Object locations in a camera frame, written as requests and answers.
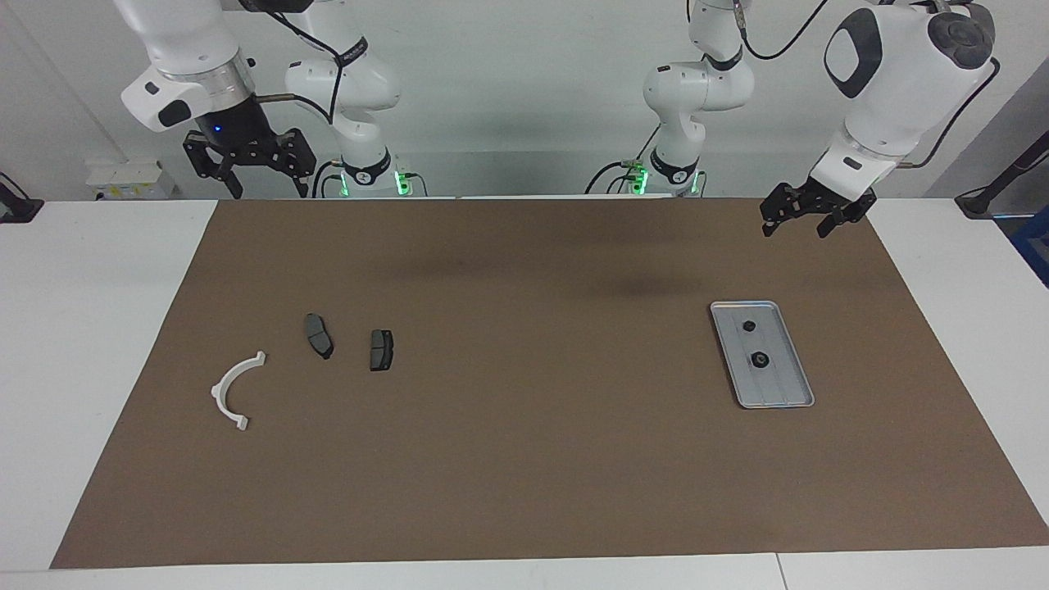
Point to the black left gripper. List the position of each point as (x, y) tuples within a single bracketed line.
[(832, 198)]

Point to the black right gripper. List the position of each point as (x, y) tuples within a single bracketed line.
[(238, 131)]

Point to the large black bearing gear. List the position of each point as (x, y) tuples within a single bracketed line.
[(760, 359)]

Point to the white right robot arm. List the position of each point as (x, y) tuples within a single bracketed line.
[(188, 41)]

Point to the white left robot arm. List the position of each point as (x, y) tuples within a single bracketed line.
[(901, 74)]

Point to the silver metal tray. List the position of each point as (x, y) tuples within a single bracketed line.
[(778, 385)]

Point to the white power strip box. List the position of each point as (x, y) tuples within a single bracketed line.
[(131, 179)]

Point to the curved dark brake pad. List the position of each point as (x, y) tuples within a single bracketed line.
[(318, 334)]

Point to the blue box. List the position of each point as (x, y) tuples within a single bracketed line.
[(1034, 246)]

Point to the rectangular dark brake pad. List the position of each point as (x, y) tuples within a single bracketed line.
[(381, 351)]

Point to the black table clamp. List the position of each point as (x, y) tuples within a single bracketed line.
[(16, 205)]

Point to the brown table mat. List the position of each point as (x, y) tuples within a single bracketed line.
[(524, 459)]

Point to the white semicircular plastic bracket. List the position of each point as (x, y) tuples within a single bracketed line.
[(220, 395)]

